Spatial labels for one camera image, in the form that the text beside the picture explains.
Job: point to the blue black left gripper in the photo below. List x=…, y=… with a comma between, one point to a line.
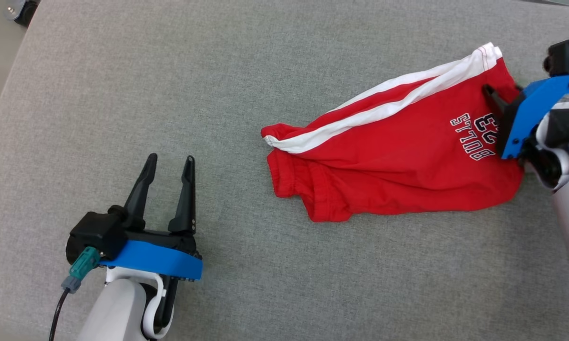
x=161, y=258

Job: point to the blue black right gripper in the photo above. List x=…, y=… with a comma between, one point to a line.
x=526, y=113

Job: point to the red white jersey shorts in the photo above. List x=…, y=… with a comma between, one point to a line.
x=384, y=156

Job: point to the black grey caster wheel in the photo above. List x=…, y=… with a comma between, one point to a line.
x=26, y=12

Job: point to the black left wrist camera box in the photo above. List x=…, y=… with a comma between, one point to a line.
x=97, y=229

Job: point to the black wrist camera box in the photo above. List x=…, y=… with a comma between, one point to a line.
x=561, y=54
x=97, y=229

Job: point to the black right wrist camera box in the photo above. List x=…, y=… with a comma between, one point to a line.
x=561, y=54

